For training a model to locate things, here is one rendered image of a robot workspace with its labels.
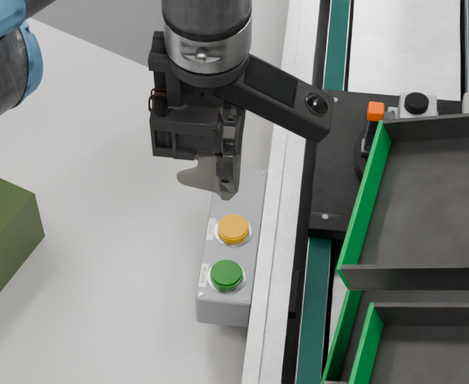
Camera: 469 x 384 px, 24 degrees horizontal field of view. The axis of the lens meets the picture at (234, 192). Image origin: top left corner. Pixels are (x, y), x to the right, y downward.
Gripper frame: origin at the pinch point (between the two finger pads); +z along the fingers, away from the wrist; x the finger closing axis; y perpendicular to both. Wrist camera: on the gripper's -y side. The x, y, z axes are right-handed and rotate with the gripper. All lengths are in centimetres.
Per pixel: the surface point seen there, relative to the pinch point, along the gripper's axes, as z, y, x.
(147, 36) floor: 122, 41, -140
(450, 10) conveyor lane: 31, -26, -62
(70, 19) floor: 122, 62, -144
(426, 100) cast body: 13.6, -20.7, -26.5
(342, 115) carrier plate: 26.0, -10.9, -33.9
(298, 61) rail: 28, -4, -45
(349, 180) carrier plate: 26.1, -12.4, -22.7
